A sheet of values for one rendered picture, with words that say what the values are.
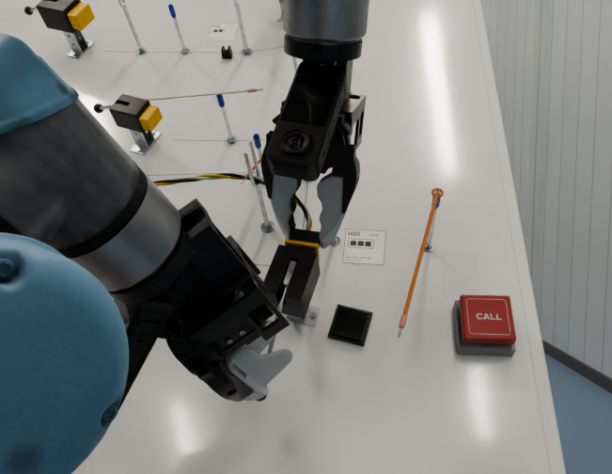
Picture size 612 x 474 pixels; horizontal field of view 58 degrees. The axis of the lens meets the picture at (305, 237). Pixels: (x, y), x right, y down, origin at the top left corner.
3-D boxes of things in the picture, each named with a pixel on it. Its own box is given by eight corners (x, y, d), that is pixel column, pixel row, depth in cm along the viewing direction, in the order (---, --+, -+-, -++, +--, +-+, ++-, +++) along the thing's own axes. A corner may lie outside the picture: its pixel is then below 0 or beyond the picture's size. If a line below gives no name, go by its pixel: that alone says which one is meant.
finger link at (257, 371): (319, 387, 50) (274, 338, 44) (265, 423, 50) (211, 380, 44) (306, 361, 52) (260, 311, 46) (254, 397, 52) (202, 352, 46)
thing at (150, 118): (154, 115, 75) (149, 103, 74) (163, 118, 75) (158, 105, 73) (143, 130, 74) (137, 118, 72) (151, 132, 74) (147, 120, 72)
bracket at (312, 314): (275, 317, 61) (269, 295, 57) (282, 299, 63) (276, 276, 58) (314, 327, 60) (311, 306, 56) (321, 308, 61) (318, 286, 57)
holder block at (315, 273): (265, 309, 56) (258, 290, 53) (283, 264, 59) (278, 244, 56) (304, 319, 55) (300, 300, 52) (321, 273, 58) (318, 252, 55)
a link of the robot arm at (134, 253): (52, 280, 32) (45, 207, 38) (103, 320, 35) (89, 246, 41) (158, 207, 32) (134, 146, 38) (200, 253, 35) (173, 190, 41)
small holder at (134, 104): (117, 121, 82) (97, 83, 76) (167, 134, 80) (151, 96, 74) (99, 143, 80) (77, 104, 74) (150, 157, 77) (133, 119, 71)
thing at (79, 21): (86, 16, 89) (80, 1, 87) (95, 18, 88) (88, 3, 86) (73, 29, 87) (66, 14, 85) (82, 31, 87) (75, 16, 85)
